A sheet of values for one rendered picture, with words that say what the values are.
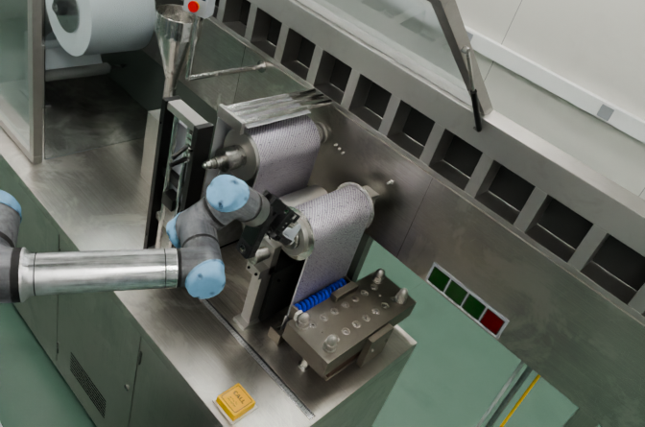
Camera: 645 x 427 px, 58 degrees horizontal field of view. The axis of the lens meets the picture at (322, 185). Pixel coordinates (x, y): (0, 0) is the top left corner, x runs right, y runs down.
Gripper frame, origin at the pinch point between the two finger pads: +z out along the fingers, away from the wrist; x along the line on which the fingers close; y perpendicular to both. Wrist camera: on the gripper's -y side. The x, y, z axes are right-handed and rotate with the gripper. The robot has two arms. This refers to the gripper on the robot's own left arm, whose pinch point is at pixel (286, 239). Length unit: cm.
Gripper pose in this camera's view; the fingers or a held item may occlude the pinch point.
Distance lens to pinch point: 149.0
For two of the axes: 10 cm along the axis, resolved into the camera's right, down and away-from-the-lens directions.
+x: -6.9, -5.5, 4.7
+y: 6.4, -7.7, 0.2
